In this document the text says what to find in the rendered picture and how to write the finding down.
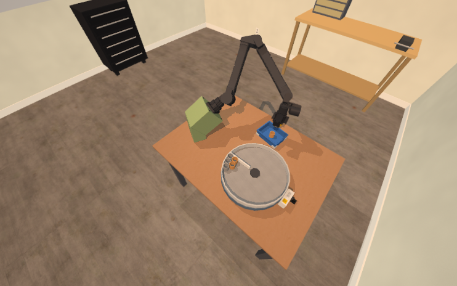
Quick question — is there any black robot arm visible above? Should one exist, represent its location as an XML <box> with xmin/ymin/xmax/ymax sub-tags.
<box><xmin>206</xmin><ymin>35</ymin><xmax>301</xmax><ymax>128</ymax></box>

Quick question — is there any blue crate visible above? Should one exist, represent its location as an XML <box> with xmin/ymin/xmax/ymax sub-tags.
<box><xmin>256</xmin><ymin>120</ymin><xmax>288</xmax><ymax>149</ymax></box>

